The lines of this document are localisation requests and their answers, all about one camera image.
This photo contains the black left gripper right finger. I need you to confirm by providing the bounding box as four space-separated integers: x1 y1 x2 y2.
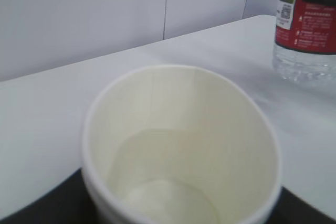
266 187 335 224

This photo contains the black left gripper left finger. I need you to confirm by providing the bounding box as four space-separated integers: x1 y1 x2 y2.
1 170 99 224

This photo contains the Nongfu Spring water bottle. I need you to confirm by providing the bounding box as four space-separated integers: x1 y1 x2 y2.
272 0 335 86

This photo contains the white paper cup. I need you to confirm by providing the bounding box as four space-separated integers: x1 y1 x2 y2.
81 65 282 223

